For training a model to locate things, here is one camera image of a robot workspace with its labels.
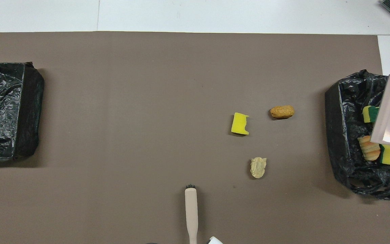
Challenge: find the notched yellow sponge piece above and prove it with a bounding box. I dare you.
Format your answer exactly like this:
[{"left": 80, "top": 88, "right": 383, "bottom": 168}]
[{"left": 231, "top": 112, "right": 250, "bottom": 136}]

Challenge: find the pale toy bread chunk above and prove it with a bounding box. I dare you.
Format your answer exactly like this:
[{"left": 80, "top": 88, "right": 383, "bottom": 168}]
[{"left": 250, "top": 157, "right": 267, "bottom": 179}]

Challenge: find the brown toy bun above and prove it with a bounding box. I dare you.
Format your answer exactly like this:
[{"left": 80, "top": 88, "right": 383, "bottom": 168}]
[{"left": 270, "top": 105, "right": 295, "bottom": 119}]

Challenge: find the beige brush with black bristles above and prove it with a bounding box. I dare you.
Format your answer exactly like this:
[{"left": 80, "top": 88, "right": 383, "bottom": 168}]
[{"left": 185, "top": 184, "right": 199, "bottom": 244}]

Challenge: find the yellow green sponge piece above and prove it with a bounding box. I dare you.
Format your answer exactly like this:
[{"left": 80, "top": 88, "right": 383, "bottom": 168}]
[
  {"left": 363, "top": 106, "right": 380, "bottom": 123},
  {"left": 380, "top": 144, "right": 390, "bottom": 165}
]

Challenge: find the striped toy croissant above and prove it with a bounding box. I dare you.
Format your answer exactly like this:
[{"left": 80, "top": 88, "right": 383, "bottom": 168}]
[{"left": 357, "top": 135, "right": 382, "bottom": 161}]

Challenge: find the crumpled black bag lined bin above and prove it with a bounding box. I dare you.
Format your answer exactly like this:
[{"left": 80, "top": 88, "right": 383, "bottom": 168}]
[{"left": 325, "top": 69, "right": 390, "bottom": 200}]

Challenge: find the boxy black bag lined bin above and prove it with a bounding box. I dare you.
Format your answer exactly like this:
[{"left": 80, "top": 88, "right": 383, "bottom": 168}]
[{"left": 0, "top": 62, "right": 45, "bottom": 160}]

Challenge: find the brown table mat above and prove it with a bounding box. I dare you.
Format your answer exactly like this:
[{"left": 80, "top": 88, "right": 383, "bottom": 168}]
[{"left": 0, "top": 32, "right": 390, "bottom": 244}]

